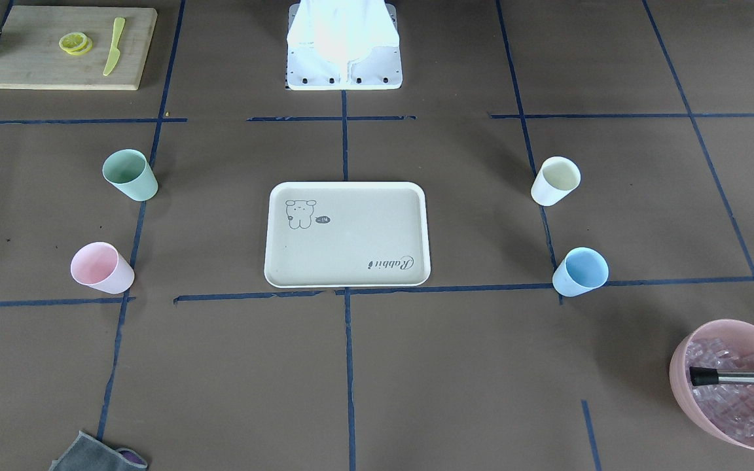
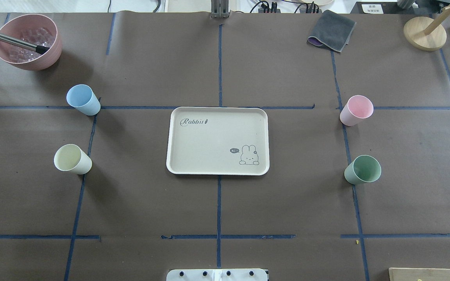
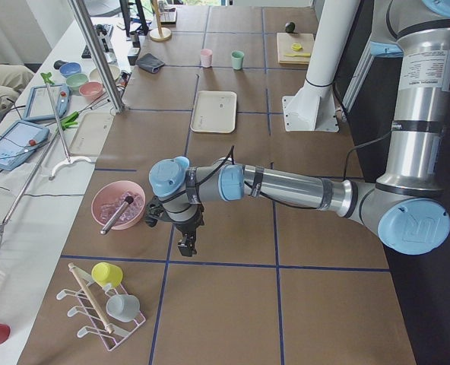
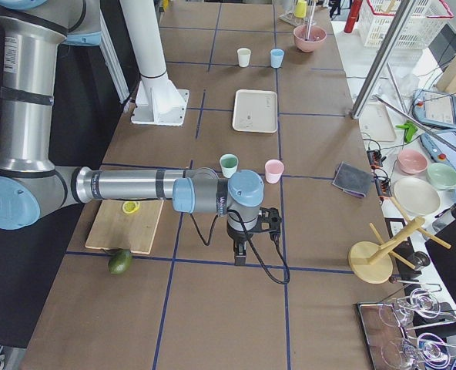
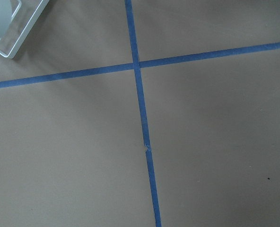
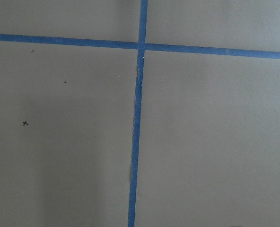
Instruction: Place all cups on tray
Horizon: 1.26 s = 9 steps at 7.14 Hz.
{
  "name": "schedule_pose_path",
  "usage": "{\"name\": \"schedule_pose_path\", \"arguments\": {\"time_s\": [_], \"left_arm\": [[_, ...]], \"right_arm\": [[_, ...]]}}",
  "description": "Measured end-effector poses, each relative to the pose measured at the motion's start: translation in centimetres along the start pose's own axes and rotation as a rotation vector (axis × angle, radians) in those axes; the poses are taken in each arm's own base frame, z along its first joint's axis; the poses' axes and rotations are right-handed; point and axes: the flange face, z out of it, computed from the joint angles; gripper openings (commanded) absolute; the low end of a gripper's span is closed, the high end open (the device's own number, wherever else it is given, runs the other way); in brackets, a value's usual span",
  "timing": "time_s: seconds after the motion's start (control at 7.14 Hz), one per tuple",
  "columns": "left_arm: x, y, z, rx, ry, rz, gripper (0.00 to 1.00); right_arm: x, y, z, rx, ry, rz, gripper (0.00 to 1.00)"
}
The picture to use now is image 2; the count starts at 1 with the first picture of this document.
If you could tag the pink cup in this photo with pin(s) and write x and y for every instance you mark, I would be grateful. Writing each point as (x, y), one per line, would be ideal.
(357, 109)

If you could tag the cream rabbit tray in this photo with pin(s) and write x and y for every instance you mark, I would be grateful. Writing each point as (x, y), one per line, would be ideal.
(218, 141)

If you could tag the green cup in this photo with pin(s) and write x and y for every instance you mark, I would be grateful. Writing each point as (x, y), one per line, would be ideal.
(363, 169)

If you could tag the blue cup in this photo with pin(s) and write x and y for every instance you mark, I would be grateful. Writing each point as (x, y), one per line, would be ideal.
(82, 98)

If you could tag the grey folded cloth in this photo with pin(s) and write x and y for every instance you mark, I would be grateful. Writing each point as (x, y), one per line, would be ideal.
(332, 31)

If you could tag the cream yellow cup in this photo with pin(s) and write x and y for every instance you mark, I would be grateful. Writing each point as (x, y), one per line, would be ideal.
(72, 159)

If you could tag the metal black-tipped tongs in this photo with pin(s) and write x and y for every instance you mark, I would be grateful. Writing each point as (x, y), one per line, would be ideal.
(23, 44)

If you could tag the pink bowl with ice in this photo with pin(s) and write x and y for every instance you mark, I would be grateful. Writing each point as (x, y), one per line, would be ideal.
(32, 21)

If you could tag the wooden cutting board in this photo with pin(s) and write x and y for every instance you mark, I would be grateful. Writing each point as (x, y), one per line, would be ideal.
(418, 274)

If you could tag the wooden mug tree stand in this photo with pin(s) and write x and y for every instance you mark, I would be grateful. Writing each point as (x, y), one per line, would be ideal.
(427, 33)

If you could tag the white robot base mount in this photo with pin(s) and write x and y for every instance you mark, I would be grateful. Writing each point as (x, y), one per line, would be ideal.
(253, 274)

